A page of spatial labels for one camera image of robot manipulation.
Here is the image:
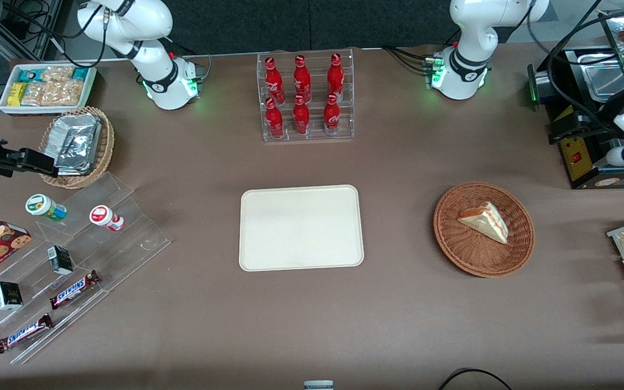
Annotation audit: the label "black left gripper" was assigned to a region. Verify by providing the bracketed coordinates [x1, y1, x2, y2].
[549, 111, 624, 145]

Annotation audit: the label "triangular sandwich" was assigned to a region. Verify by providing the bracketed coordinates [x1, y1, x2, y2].
[457, 201, 509, 244]

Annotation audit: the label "light wicker basket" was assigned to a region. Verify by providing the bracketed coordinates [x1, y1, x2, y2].
[38, 106, 115, 190]

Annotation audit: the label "round brown wicker basket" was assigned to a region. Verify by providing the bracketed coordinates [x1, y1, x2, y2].
[433, 181, 535, 278]

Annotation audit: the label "cream plastic tray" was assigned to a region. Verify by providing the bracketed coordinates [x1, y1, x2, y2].
[239, 185, 365, 272]

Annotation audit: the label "black machine with yellow labels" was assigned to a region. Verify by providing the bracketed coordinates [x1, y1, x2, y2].
[526, 46, 624, 190]

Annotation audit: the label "silver foil packet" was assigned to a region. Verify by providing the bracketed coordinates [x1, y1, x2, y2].
[54, 126, 101, 176]
[48, 113, 101, 136]

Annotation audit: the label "green lid yogurt cup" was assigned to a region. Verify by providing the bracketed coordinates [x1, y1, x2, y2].
[25, 194, 67, 223]

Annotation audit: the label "white rectangular snack bin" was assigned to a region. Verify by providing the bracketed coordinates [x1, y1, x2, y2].
[0, 63, 98, 115]

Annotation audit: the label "steel pan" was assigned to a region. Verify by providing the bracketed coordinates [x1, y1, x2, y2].
[582, 64, 624, 102]

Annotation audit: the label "clear bag of nuts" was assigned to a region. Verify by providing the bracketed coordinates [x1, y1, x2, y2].
[41, 66, 75, 83]
[19, 81, 47, 107]
[41, 80, 83, 107]

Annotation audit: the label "yellow snack packet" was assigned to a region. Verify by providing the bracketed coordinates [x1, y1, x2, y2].
[8, 82, 29, 107]

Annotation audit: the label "red lid yogurt cup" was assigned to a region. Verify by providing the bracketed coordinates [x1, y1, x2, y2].
[89, 205, 125, 232]

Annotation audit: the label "small black drink carton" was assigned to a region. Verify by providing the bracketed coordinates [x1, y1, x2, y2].
[47, 245, 74, 276]
[0, 281, 24, 311]

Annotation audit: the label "clear acrylic stepped display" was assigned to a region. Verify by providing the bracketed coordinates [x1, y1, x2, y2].
[0, 172, 172, 365]

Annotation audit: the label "brown snickers bar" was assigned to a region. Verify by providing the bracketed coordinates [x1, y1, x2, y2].
[49, 270, 101, 310]
[0, 314, 54, 354]

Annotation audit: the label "red cola bottle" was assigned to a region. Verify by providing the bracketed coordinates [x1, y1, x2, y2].
[264, 56, 285, 105]
[265, 97, 284, 139]
[327, 53, 345, 101]
[293, 55, 311, 101]
[292, 95, 310, 135]
[323, 94, 341, 135]

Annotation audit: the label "clear acrylic bottle rack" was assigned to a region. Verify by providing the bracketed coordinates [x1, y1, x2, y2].
[257, 48, 355, 142]

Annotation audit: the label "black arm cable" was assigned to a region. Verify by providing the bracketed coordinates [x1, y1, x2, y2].
[526, 0, 624, 139]
[0, 0, 145, 69]

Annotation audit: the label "metal shelf frame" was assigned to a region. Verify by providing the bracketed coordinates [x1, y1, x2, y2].
[0, 0, 67, 61]

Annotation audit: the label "black base cables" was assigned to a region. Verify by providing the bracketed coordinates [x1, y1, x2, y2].
[381, 45, 435, 74]

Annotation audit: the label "black cable loop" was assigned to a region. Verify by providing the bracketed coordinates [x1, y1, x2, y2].
[438, 368, 514, 390]

